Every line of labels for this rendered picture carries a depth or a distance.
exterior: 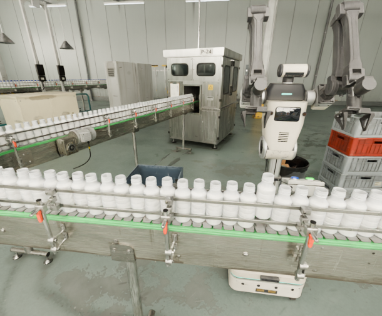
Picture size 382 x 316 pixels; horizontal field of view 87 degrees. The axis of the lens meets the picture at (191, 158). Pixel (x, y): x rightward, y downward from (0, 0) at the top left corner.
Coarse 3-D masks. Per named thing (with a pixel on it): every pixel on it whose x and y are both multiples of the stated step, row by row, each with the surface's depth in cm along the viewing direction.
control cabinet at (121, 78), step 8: (104, 64) 581; (112, 64) 569; (120, 64) 579; (128, 64) 607; (112, 72) 578; (120, 72) 584; (128, 72) 613; (112, 80) 589; (120, 80) 589; (128, 80) 618; (112, 88) 599; (120, 88) 594; (128, 88) 624; (136, 88) 654; (112, 96) 608; (120, 96) 598; (128, 96) 629; (136, 96) 660; (112, 104) 619; (120, 104) 606
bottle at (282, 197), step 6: (282, 186) 69; (288, 186) 69; (282, 192) 67; (288, 192) 67; (276, 198) 69; (282, 198) 67; (288, 198) 67; (282, 204) 67; (288, 204) 67; (276, 210) 69; (282, 210) 68; (288, 210) 68; (276, 216) 70; (282, 216) 69; (288, 216) 70; (276, 228) 71; (282, 228) 71
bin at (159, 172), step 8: (136, 168) 133; (144, 168) 137; (152, 168) 136; (160, 168) 136; (168, 168) 135; (176, 168) 134; (128, 176) 122; (144, 176) 140; (160, 176) 138; (168, 176) 137; (176, 176) 137; (144, 184) 142; (160, 184) 141
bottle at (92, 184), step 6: (90, 174) 77; (90, 180) 74; (96, 180) 76; (90, 186) 75; (96, 186) 76; (90, 198) 76; (96, 198) 77; (90, 204) 77; (96, 204) 77; (102, 204) 79; (90, 210) 78; (96, 210) 78
